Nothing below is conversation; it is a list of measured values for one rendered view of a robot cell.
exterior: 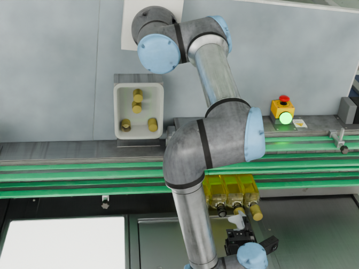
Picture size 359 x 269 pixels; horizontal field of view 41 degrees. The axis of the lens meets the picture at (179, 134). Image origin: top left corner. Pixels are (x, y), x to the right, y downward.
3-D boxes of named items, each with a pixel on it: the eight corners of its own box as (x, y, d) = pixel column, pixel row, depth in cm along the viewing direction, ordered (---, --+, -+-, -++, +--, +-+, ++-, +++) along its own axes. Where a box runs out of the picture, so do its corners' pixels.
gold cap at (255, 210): (262, 206, 163) (265, 215, 159) (255, 213, 164) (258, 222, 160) (254, 203, 161) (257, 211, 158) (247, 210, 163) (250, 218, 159)
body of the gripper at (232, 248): (225, 226, 148) (233, 255, 138) (252, 225, 149) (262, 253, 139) (223, 244, 152) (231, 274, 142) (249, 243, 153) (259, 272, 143)
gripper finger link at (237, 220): (226, 205, 156) (231, 228, 149) (243, 204, 156) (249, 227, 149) (224, 211, 158) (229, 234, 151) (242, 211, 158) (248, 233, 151)
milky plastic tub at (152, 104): (115, 127, 182) (115, 140, 175) (113, 73, 171) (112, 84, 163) (160, 127, 184) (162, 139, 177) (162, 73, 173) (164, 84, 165)
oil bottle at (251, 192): (231, 174, 184) (243, 210, 166) (233, 161, 181) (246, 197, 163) (246, 173, 185) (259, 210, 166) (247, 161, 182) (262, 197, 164)
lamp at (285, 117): (278, 121, 180) (280, 125, 178) (279, 111, 178) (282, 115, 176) (289, 121, 181) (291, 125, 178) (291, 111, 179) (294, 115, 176)
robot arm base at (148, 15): (137, 0, 148) (138, 10, 140) (184, 12, 152) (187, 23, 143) (126, 45, 156) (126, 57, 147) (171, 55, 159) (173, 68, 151)
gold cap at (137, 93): (132, 88, 173) (133, 94, 169) (142, 88, 173) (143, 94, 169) (132, 97, 175) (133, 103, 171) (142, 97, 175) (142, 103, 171)
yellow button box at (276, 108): (268, 115, 187) (274, 124, 181) (271, 97, 183) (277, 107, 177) (286, 115, 188) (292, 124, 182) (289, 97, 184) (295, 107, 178)
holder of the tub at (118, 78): (116, 139, 185) (116, 150, 179) (114, 73, 171) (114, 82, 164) (160, 137, 187) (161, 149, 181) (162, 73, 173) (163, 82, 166)
